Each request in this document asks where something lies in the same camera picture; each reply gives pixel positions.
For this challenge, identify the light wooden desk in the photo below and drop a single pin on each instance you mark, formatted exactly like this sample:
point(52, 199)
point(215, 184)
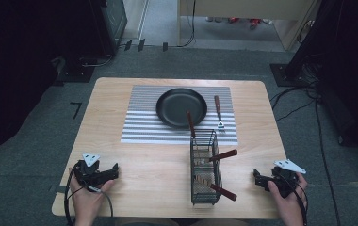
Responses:
point(246, 8)

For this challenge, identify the person's right hand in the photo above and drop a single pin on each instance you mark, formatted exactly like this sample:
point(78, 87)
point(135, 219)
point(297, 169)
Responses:
point(288, 208)

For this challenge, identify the grey striped placemat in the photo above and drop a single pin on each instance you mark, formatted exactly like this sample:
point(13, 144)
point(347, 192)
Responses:
point(142, 125)

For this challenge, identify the dark cabinet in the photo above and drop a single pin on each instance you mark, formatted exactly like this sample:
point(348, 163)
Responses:
point(114, 22)

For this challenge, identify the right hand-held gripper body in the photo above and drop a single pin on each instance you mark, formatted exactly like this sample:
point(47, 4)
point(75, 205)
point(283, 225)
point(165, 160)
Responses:
point(285, 180)

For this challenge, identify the red shoes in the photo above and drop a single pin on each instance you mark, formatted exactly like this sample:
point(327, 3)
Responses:
point(254, 22)

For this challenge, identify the black stand base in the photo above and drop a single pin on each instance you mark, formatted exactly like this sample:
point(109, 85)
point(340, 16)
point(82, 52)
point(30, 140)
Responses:
point(282, 77)
point(76, 73)

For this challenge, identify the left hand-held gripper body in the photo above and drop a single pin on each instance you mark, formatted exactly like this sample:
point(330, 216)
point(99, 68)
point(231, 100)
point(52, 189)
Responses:
point(89, 174)

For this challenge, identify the person's left hand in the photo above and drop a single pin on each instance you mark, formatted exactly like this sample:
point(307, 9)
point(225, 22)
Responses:
point(87, 202)

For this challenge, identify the black round pan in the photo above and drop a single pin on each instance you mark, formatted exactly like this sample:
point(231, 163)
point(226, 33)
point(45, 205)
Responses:
point(177, 106)

